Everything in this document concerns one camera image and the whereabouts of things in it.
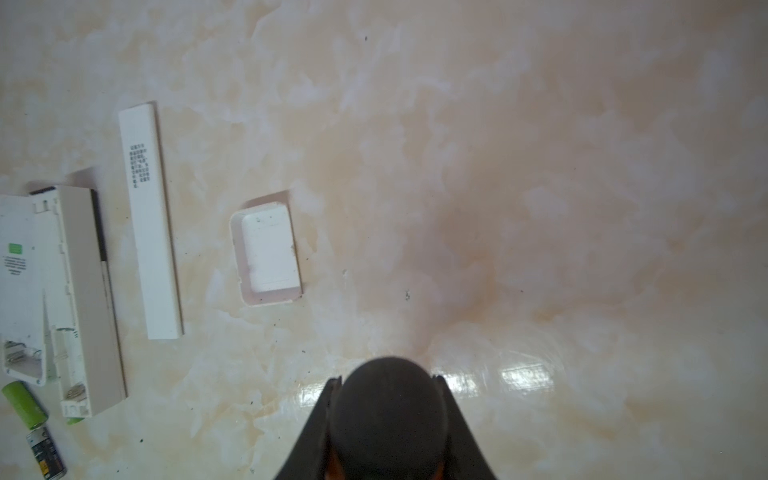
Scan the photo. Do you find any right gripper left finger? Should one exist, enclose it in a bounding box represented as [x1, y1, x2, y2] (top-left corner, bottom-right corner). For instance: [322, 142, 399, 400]
[275, 377, 342, 480]

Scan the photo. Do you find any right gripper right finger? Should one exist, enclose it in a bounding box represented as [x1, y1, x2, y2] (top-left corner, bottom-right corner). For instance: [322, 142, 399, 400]
[433, 375, 497, 480]

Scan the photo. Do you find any orange handled screwdriver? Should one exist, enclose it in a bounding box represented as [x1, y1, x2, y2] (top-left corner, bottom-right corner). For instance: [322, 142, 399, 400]
[330, 357, 448, 479]

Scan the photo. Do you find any small white battery cover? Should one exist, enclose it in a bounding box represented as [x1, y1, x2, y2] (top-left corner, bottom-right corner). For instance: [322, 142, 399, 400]
[229, 201, 303, 307]

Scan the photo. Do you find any long slim white remote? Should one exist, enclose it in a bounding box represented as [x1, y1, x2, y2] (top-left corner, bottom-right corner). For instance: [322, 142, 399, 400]
[31, 186, 127, 423]

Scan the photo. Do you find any green battery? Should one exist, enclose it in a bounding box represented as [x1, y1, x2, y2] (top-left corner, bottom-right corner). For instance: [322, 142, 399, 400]
[2, 381, 48, 430]

